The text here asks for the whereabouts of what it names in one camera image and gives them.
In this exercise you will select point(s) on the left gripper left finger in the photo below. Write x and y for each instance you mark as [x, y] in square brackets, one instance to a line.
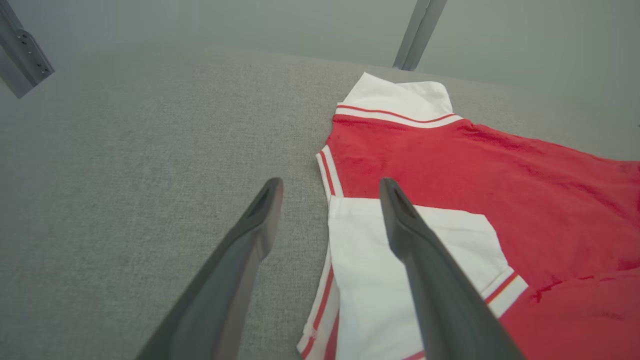
[220, 305]

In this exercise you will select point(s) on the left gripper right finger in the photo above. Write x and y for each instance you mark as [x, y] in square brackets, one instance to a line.
[450, 310]

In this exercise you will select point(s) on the red and white shirt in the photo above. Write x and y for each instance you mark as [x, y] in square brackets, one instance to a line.
[500, 180]

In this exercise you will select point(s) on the grey fabric sofa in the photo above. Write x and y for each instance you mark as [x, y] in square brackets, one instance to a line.
[125, 175]

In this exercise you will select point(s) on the grey partition post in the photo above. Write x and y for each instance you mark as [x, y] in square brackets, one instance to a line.
[420, 35]

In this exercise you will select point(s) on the grey metal wall rail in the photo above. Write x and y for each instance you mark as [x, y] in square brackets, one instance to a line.
[25, 55]

